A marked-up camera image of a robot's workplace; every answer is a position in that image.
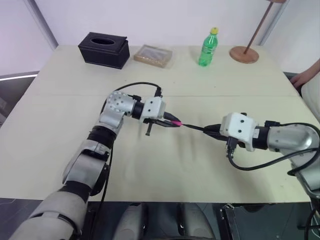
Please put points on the wooden stand with pole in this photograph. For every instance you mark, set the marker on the wooden stand with pole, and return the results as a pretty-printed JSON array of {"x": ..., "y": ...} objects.
[{"x": 243, "y": 53}]

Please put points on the black tissue box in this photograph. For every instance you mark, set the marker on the black tissue box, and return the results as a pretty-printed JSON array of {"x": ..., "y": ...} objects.
[{"x": 105, "y": 51}]

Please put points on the bystander bare hand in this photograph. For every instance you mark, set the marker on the bystander bare hand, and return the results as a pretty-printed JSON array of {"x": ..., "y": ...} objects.
[{"x": 298, "y": 79}]

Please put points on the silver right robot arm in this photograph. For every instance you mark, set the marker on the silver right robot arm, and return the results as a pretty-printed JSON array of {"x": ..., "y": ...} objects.
[{"x": 290, "y": 137}]

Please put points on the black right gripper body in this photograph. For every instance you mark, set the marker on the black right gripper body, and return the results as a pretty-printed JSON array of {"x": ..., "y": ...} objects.
[{"x": 240, "y": 143}]

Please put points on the bystander bare forearm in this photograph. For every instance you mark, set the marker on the bystander bare forearm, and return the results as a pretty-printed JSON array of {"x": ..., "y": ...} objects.
[{"x": 313, "y": 68}]

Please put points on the bystander white clothing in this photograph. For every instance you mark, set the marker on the bystander white clothing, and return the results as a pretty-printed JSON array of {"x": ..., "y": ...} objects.
[{"x": 312, "y": 96}]

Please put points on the pink marker cap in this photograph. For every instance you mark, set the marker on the pink marker cap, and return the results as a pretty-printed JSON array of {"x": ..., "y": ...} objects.
[{"x": 177, "y": 123}]

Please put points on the black box under table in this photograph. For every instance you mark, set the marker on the black box under table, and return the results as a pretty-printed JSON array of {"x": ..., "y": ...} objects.
[{"x": 262, "y": 222}]

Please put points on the green plastic bottle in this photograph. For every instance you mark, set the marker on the green plastic bottle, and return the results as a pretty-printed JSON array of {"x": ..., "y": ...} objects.
[{"x": 208, "y": 50}]

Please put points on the black marker pen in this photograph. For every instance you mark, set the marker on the black marker pen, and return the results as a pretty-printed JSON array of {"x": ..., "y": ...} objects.
[{"x": 193, "y": 127}]

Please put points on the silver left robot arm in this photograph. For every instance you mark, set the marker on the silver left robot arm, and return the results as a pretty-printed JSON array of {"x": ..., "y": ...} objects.
[{"x": 82, "y": 162}]

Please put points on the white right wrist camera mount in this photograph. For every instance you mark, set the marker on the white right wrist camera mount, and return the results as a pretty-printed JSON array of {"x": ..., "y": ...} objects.
[{"x": 238, "y": 127}]

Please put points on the clear plastic box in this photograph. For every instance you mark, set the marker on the clear plastic box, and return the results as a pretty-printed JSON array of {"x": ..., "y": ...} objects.
[{"x": 153, "y": 56}]

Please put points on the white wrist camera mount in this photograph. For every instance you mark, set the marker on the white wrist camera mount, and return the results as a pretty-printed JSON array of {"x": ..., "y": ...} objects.
[
  {"x": 153, "y": 107},
  {"x": 238, "y": 127}
]

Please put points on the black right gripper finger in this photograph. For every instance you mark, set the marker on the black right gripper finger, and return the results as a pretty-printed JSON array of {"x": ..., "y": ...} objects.
[
  {"x": 213, "y": 127},
  {"x": 216, "y": 136}
]

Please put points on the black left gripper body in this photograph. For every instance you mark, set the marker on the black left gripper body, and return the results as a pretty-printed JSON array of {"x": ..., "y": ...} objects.
[{"x": 149, "y": 126}]

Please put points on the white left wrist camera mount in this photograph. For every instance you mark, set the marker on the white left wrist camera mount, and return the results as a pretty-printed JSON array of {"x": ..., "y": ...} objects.
[{"x": 153, "y": 107}]

